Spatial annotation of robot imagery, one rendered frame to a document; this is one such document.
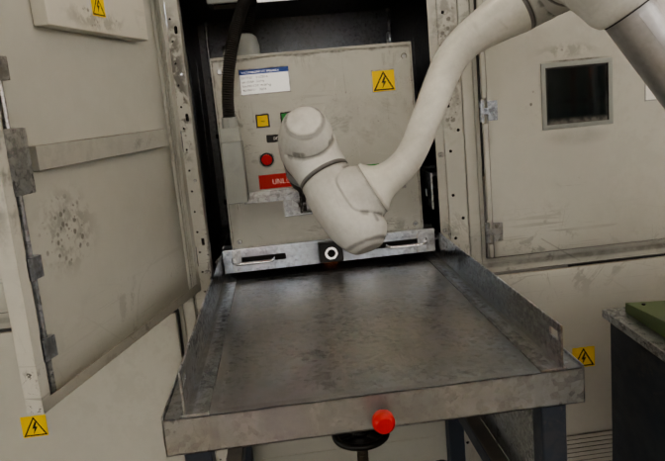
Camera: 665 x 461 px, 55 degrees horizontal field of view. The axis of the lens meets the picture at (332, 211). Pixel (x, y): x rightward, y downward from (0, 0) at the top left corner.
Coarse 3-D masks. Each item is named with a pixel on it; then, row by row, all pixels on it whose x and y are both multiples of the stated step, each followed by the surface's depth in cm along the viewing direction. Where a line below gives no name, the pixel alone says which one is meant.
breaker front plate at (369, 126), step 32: (256, 64) 153; (288, 64) 154; (320, 64) 154; (352, 64) 155; (384, 64) 156; (256, 96) 154; (288, 96) 155; (320, 96) 156; (352, 96) 156; (384, 96) 157; (256, 128) 155; (352, 128) 158; (384, 128) 158; (256, 160) 157; (352, 160) 159; (384, 160) 160; (416, 192) 162; (256, 224) 159; (288, 224) 160; (416, 224) 163
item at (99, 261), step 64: (0, 0) 96; (64, 0) 107; (128, 0) 129; (0, 64) 92; (64, 64) 111; (128, 64) 133; (0, 128) 91; (64, 128) 110; (128, 128) 131; (0, 192) 91; (64, 192) 109; (128, 192) 130; (0, 256) 93; (64, 256) 108; (128, 256) 129; (64, 320) 107; (128, 320) 127; (64, 384) 102
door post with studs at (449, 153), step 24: (432, 0) 150; (432, 24) 151; (432, 48) 152; (456, 96) 154; (456, 120) 155; (456, 144) 156; (456, 168) 157; (456, 192) 158; (456, 216) 159; (456, 240) 160
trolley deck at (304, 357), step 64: (256, 320) 128; (320, 320) 125; (384, 320) 122; (448, 320) 119; (256, 384) 99; (320, 384) 97; (384, 384) 95; (448, 384) 93; (512, 384) 94; (576, 384) 94; (192, 448) 91
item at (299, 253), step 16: (320, 240) 160; (384, 240) 162; (400, 240) 162; (416, 240) 163; (432, 240) 163; (224, 256) 159; (256, 256) 160; (272, 256) 160; (288, 256) 160; (304, 256) 161; (352, 256) 162; (368, 256) 162
